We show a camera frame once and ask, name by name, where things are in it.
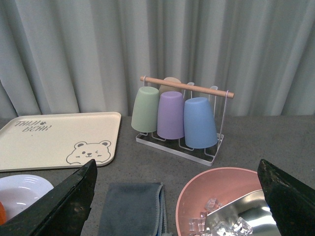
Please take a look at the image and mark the clear ice cubes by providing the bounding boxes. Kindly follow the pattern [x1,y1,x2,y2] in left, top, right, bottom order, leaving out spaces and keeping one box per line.
[189,198,253,236]

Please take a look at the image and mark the grey folded cloth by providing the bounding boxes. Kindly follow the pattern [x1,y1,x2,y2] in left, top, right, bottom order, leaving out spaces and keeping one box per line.
[98,182,172,236]

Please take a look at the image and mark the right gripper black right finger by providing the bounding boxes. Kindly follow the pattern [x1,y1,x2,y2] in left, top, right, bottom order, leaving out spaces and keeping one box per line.
[257,159,315,236]

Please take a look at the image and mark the pink bowl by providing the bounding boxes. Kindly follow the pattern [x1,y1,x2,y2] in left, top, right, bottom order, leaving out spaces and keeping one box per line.
[176,167,261,236]

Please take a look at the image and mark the beige tumbler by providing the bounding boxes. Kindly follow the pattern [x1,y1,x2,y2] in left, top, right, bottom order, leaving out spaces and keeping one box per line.
[158,77,183,97]

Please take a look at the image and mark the metal scoop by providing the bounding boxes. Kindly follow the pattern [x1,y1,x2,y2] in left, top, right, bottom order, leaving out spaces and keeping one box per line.
[205,190,280,236]

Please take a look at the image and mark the blue tumbler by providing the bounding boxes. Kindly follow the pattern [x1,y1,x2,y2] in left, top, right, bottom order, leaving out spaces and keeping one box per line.
[184,97,218,149]

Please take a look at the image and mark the white ridged plate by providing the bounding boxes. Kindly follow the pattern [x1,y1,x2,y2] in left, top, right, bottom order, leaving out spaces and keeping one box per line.
[0,175,54,220]

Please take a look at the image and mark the purple tumbler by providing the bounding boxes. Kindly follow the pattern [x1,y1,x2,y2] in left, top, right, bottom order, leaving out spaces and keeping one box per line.
[157,91,185,140]

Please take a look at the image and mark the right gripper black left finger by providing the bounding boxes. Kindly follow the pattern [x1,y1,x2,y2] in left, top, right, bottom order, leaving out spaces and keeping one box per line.
[0,159,97,236]

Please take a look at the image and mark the white wire cup rack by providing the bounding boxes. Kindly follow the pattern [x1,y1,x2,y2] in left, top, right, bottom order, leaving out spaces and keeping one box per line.
[136,76,234,166]

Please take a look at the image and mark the grey curtain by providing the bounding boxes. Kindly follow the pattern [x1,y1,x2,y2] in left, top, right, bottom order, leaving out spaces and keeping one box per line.
[0,0,315,118]

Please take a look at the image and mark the beige bear tray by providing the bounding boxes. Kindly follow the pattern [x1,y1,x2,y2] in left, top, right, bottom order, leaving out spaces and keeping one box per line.
[0,112,121,172]

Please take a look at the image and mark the light green tumbler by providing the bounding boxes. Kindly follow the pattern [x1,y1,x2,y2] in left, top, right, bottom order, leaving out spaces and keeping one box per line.
[131,87,159,133]

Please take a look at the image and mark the orange fruit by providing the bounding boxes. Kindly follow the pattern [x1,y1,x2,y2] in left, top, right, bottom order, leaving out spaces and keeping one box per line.
[0,203,6,225]

